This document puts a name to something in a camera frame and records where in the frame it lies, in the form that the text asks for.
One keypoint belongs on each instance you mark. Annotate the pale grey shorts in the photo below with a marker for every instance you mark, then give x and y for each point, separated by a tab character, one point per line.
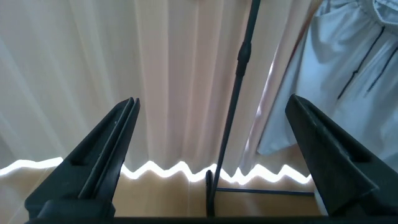
335	62

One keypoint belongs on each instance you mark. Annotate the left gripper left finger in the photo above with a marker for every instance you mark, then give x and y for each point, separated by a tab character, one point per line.
77	180

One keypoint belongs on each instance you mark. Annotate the black clothes rack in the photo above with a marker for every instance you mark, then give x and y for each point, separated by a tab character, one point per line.
244	56

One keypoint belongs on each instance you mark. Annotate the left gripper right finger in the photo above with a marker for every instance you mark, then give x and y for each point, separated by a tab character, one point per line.
335	161

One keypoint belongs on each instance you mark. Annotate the beige curtain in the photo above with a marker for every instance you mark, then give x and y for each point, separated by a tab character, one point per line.
93	77

